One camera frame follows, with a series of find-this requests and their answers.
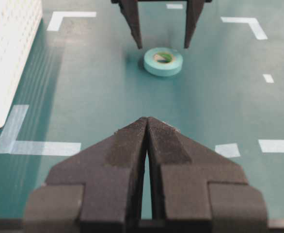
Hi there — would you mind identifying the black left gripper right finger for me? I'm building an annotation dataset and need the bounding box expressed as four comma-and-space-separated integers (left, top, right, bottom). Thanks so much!
147, 117, 268, 233

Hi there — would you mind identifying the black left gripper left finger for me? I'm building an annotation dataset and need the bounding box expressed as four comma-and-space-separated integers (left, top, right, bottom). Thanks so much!
23, 117, 147, 233

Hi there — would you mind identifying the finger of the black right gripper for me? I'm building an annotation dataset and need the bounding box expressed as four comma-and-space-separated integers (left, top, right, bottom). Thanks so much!
184, 0, 210, 49
111, 0, 142, 49

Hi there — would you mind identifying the teal tape roll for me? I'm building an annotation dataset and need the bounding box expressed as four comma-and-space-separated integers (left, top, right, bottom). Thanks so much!
143, 47, 183, 77

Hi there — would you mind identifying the right small tape strip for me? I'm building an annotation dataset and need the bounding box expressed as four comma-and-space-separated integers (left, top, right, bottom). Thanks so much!
166, 3, 183, 9

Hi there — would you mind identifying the small tape strip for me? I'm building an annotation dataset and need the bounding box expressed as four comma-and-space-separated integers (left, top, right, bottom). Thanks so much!
215, 143, 240, 158
166, 3, 183, 9

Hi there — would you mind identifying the left small tape strip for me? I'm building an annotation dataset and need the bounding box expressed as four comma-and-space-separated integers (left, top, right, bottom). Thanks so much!
215, 143, 240, 158

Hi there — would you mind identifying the bottom-right corner tape marker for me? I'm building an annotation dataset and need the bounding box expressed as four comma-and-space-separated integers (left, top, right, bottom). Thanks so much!
221, 17, 268, 40

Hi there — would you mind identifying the top-right corner tape marker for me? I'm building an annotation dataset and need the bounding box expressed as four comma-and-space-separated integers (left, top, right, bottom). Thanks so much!
47, 11, 96, 32

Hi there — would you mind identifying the bottom-left corner tape marker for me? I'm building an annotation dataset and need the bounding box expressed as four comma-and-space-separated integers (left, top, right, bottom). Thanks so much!
258, 108, 284, 153

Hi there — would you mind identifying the top-left corner tape marker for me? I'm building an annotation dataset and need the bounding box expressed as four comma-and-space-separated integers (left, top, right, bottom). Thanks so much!
0, 105, 81, 156

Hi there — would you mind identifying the bottom small tape square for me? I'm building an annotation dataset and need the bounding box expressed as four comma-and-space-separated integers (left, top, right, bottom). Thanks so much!
263, 74, 274, 83

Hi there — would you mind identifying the white perforated plastic basket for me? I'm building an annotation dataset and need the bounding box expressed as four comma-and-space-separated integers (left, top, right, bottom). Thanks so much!
0, 0, 43, 128

